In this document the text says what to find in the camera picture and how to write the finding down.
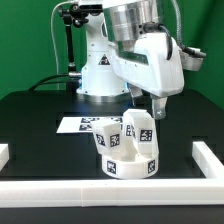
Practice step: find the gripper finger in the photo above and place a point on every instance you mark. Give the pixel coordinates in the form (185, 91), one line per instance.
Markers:
(158, 107)
(137, 96)

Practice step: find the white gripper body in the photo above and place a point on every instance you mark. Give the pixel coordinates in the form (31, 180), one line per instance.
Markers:
(158, 76)

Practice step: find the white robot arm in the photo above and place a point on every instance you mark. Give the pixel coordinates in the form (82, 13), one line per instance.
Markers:
(130, 49)

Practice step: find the white tag base sheet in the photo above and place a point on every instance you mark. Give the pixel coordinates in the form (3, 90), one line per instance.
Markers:
(76, 124)

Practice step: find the white block at left edge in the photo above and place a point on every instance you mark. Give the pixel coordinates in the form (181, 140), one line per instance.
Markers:
(4, 155)

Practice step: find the white L-shaped obstacle frame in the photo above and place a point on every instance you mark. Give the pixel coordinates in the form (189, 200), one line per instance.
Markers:
(208, 190)

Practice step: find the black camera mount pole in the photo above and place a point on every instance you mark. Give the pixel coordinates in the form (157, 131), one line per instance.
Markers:
(76, 16)

